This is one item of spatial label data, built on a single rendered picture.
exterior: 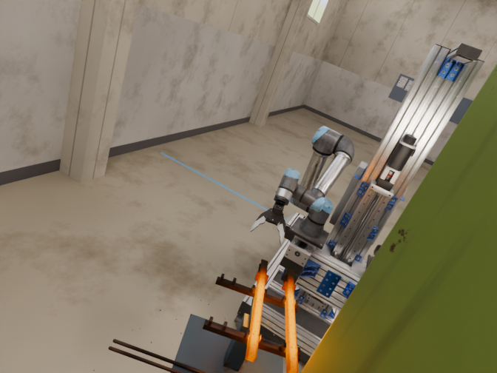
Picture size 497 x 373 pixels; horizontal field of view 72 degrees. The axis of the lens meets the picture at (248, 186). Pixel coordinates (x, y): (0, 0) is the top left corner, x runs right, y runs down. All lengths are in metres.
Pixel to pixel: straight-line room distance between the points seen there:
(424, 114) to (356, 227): 0.75
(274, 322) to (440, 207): 1.87
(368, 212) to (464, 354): 1.67
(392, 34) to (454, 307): 11.40
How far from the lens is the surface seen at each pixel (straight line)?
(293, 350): 1.16
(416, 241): 0.64
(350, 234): 2.22
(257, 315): 1.19
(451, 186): 0.62
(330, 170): 1.78
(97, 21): 3.15
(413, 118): 2.12
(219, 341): 1.44
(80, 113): 3.35
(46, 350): 2.23
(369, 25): 11.90
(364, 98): 11.77
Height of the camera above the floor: 1.79
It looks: 24 degrees down
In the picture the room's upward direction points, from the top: 22 degrees clockwise
